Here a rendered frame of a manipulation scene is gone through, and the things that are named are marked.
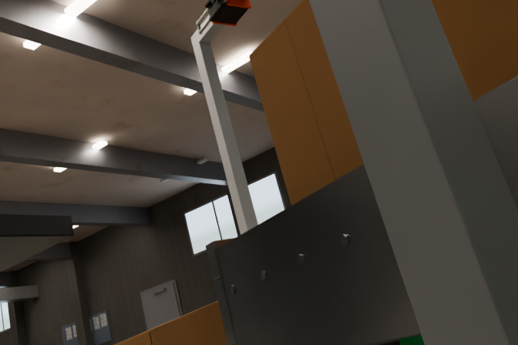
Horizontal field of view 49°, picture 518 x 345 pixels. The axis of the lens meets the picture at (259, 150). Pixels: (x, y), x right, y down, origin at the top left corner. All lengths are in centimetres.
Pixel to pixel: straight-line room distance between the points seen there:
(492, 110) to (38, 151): 827
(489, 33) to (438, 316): 44
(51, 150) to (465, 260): 853
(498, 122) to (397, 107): 19
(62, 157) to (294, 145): 795
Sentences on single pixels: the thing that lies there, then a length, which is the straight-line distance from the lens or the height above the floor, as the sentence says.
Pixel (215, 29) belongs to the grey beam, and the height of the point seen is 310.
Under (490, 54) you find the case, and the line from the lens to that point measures 74.
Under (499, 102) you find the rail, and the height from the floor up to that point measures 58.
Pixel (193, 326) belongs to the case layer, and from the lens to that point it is 138.
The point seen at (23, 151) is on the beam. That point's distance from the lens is 851.
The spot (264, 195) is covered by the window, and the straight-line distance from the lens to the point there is 1157.
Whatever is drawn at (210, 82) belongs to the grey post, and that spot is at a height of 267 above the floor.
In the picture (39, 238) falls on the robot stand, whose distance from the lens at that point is 110.
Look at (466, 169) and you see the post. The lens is 37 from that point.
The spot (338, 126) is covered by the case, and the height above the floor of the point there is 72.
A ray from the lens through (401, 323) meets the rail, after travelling 65.
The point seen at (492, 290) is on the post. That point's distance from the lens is 35.
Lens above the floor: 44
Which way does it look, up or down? 18 degrees up
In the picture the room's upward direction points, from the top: 15 degrees counter-clockwise
